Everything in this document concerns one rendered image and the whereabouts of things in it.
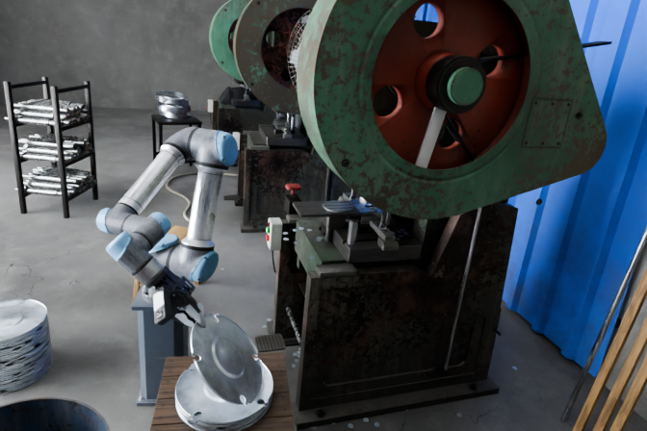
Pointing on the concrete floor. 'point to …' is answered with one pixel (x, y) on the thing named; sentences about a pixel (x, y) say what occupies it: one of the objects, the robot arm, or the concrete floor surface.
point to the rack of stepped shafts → (52, 144)
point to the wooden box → (164, 416)
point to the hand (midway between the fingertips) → (200, 326)
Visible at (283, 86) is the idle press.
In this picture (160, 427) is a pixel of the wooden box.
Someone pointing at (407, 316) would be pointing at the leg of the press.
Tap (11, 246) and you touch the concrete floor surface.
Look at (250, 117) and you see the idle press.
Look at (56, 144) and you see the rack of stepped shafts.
